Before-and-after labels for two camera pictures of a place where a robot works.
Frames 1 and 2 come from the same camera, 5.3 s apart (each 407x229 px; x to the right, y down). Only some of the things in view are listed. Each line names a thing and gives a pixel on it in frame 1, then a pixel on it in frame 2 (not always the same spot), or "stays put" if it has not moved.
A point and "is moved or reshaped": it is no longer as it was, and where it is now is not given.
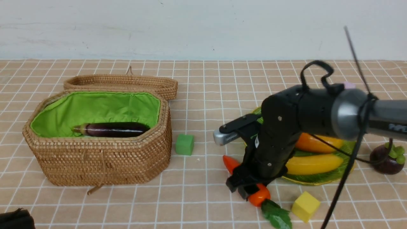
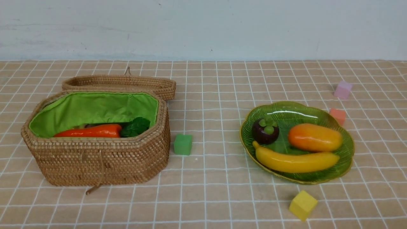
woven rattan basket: x=64 y=157 stays put
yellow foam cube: x=304 y=206 stays put
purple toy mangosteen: x=388 y=158 is moved or reshaped
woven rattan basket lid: x=129 y=81 stays put
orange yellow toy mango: x=307 y=142 stays put
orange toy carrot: x=279 y=216 to x=103 y=131
